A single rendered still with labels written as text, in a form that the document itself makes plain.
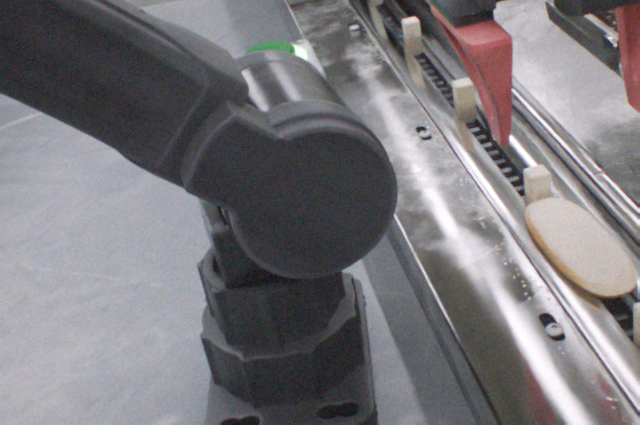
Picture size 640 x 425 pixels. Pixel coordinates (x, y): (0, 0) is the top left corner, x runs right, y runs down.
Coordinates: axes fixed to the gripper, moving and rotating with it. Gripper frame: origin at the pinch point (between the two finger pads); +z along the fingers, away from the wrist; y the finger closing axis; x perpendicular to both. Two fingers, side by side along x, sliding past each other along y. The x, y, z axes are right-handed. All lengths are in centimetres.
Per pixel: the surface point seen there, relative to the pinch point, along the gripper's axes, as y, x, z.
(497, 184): -1.9, 7.4, 8.1
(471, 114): 0.0, 18.1, 8.5
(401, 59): -2.2, 29.6, 8.1
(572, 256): -1.3, -2.7, 7.2
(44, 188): -33.0, 27.7, 11.0
